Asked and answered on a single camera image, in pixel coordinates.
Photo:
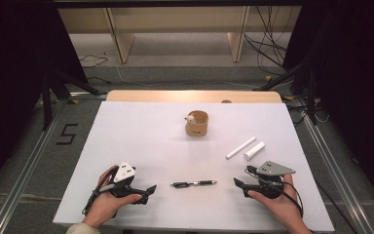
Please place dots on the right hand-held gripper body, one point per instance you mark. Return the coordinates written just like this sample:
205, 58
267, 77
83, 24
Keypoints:
272, 169

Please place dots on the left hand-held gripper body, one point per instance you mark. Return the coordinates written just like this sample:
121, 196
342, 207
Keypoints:
124, 172

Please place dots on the thick white tube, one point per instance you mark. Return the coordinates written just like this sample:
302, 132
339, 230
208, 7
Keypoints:
254, 150

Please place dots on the thin white tube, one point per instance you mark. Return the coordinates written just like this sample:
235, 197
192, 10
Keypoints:
240, 148

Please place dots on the black and silver pen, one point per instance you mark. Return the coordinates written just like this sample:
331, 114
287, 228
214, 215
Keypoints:
191, 183

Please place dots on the wooden pen holder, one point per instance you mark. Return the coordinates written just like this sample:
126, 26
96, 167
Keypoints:
197, 128

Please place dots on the person's left hand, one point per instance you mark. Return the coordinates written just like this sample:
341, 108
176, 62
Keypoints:
102, 204

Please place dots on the person's right hand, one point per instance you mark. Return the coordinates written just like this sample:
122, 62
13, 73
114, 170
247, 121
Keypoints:
287, 208

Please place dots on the yellow floor tape piece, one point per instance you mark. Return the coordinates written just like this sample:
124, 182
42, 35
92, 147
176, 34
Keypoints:
289, 97
268, 78
74, 101

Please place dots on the black metal stand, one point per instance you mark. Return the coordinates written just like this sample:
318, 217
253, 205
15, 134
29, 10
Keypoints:
311, 97
46, 104

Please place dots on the small cream animal figurine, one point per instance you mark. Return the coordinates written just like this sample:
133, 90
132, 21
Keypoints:
191, 119

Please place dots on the dark curtain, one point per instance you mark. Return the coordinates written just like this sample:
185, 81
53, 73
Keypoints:
6, 65
363, 65

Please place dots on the light wooden desk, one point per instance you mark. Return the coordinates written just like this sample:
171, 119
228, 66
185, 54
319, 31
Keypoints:
175, 19

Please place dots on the black overhead bar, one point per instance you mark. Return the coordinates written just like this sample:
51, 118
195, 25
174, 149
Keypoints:
175, 3

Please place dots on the long aluminium rail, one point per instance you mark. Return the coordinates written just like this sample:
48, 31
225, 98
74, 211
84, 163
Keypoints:
22, 182
337, 182

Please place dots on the short aluminium rail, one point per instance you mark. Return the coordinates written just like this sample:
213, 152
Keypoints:
87, 95

